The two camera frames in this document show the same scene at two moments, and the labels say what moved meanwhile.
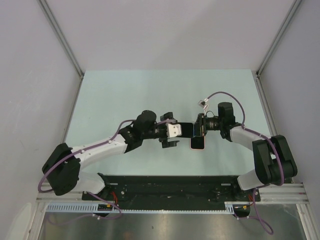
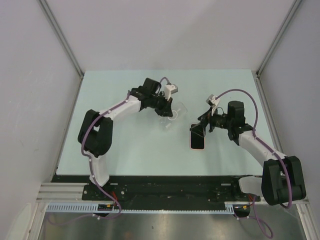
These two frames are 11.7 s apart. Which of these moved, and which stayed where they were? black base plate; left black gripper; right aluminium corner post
Moved: left black gripper
Stayed: right aluminium corner post; black base plate
